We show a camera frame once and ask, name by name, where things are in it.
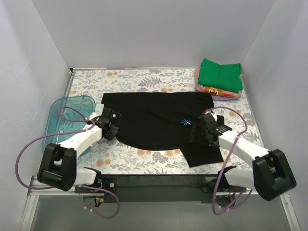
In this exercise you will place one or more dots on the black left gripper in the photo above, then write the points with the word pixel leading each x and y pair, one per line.
pixel 113 130

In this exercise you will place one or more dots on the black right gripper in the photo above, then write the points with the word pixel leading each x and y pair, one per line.
pixel 200 134

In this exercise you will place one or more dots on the black t-shirt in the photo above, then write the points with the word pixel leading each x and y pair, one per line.
pixel 158 121

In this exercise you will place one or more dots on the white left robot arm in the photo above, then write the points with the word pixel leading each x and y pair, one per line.
pixel 58 167

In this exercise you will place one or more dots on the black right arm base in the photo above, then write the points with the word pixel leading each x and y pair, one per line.
pixel 207 184

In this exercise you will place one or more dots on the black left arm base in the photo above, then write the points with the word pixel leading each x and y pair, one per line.
pixel 109 184

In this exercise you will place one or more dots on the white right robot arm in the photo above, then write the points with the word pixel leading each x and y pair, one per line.
pixel 270 174

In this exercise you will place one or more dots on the lavender folded t-shirt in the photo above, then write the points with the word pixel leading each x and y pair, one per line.
pixel 220 98

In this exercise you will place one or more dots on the teal plastic bin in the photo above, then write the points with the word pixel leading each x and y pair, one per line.
pixel 66 114

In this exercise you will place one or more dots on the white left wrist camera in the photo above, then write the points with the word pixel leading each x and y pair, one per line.
pixel 93 118

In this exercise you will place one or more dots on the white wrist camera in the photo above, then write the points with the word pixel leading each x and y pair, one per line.
pixel 219 119
pixel 93 118

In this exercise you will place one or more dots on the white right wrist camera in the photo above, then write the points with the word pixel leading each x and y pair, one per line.
pixel 219 119

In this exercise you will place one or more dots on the aluminium frame rail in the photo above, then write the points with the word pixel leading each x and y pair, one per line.
pixel 155 203

